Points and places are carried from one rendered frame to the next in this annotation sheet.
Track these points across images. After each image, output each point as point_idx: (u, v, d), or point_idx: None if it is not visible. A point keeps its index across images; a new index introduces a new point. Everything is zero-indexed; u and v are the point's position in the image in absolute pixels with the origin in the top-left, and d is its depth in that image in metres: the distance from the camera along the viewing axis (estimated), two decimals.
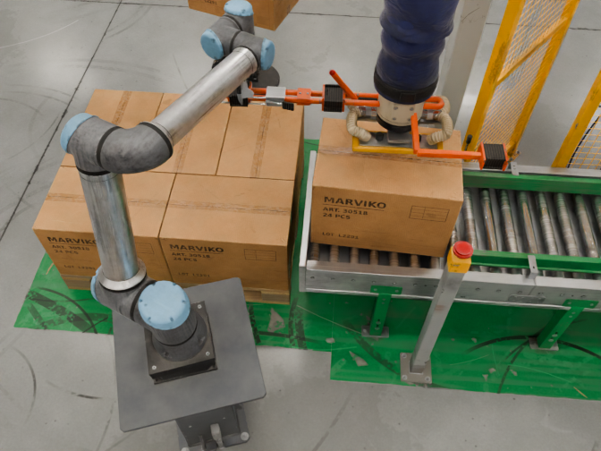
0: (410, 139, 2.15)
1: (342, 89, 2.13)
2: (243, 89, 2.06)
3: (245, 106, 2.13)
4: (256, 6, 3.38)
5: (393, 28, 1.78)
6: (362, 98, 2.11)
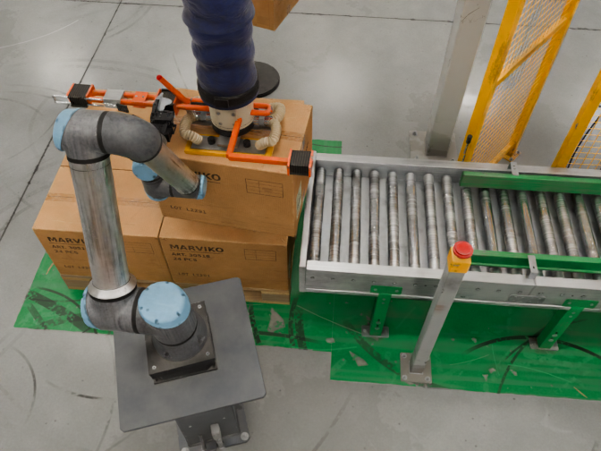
0: (241, 143, 2.22)
1: None
2: None
3: (85, 107, 2.23)
4: (256, 6, 3.38)
5: (189, 20, 1.81)
6: (194, 103, 2.20)
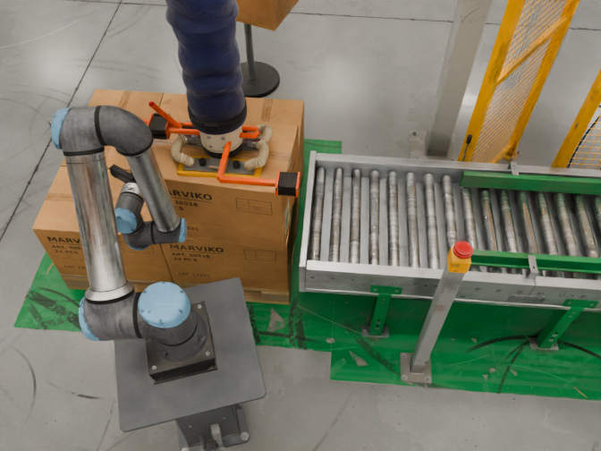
0: (232, 165, 2.33)
1: None
2: None
3: None
4: (256, 6, 3.38)
5: (172, 18, 1.81)
6: (185, 127, 2.30)
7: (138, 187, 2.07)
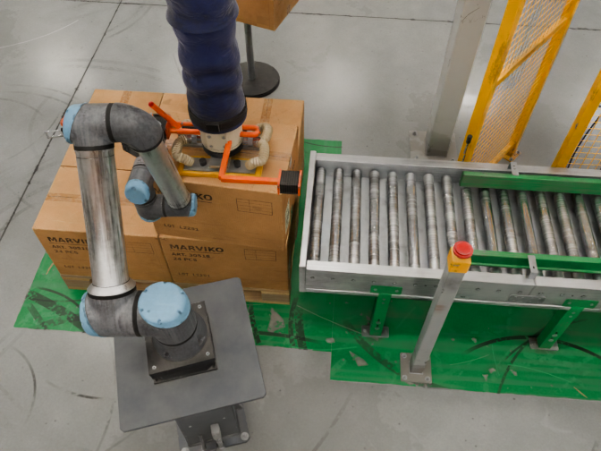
0: (232, 164, 2.32)
1: None
2: None
3: None
4: (256, 6, 3.38)
5: (172, 19, 1.81)
6: (185, 127, 2.29)
7: None
